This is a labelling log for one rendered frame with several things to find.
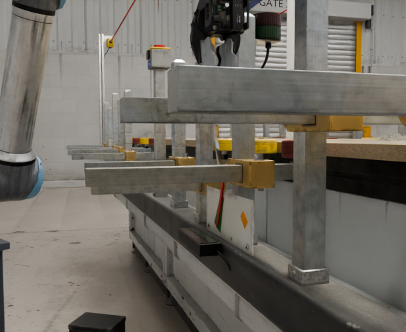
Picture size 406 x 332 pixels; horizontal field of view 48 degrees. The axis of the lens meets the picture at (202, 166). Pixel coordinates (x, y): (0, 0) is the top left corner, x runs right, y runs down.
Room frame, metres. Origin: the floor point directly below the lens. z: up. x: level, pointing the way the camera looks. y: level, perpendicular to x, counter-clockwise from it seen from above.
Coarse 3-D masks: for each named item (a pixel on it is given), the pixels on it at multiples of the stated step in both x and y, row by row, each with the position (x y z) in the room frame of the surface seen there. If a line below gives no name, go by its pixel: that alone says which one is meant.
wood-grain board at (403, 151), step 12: (168, 144) 2.26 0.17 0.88; (192, 144) 1.87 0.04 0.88; (336, 144) 0.91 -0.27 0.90; (348, 144) 0.88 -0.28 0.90; (360, 144) 0.84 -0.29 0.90; (372, 144) 0.81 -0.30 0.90; (384, 144) 0.78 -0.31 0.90; (396, 144) 0.75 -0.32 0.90; (336, 156) 0.91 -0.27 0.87; (348, 156) 0.88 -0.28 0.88; (360, 156) 0.84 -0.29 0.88; (372, 156) 0.81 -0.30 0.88; (384, 156) 0.78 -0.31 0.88; (396, 156) 0.75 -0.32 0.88
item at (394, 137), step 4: (392, 132) 1.18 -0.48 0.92; (380, 136) 1.17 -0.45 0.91; (384, 136) 1.16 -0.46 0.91; (388, 136) 1.16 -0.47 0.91; (392, 136) 1.17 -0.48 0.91; (396, 136) 1.16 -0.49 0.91; (400, 136) 1.16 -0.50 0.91; (404, 136) 1.17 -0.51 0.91; (380, 140) 1.22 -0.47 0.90; (392, 140) 1.15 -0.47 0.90; (396, 140) 1.16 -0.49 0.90; (400, 140) 1.15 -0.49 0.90
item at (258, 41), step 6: (264, 12) 0.90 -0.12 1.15; (270, 12) 0.90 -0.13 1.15; (264, 24) 0.90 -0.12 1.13; (270, 24) 0.90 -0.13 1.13; (258, 42) 0.92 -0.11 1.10; (264, 42) 0.92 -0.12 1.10; (270, 42) 0.92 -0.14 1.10; (276, 42) 0.92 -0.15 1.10; (270, 48) 0.93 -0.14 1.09; (264, 66) 0.92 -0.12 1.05
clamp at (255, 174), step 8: (232, 160) 0.90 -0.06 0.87; (240, 160) 0.86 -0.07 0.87; (248, 160) 0.84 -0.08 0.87; (272, 160) 0.84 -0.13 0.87; (248, 168) 0.83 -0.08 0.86; (256, 168) 0.82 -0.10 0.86; (264, 168) 0.83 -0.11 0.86; (272, 168) 0.83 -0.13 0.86; (248, 176) 0.83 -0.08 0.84; (256, 176) 0.82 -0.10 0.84; (264, 176) 0.83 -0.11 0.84; (272, 176) 0.83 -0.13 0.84; (240, 184) 0.86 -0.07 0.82; (248, 184) 0.83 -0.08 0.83; (256, 184) 0.82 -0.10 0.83; (264, 184) 0.83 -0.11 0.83; (272, 184) 0.83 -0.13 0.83
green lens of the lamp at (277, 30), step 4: (256, 28) 0.91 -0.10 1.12; (260, 28) 0.90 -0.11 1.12; (264, 28) 0.90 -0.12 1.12; (268, 28) 0.90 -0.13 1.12; (272, 28) 0.90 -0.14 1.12; (276, 28) 0.90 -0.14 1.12; (280, 28) 0.92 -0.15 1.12; (256, 32) 0.91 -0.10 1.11; (260, 32) 0.90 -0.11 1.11; (264, 32) 0.90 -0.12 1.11; (268, 32) 0.90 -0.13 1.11; (272, 32) 0.90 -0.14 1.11; (276, 32) 0.90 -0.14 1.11; (280, 32) 0.92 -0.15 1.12; (256, 36) 0.91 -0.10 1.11; (260, 36) 0.90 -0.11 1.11; (264, 36) 0.90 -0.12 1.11; (268, 36) 0.90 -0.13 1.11; (272, 36) 0.90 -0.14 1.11; (276, 36) 0.90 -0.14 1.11; (280, 36) 0.92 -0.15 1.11; (280, 40) 0.93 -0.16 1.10
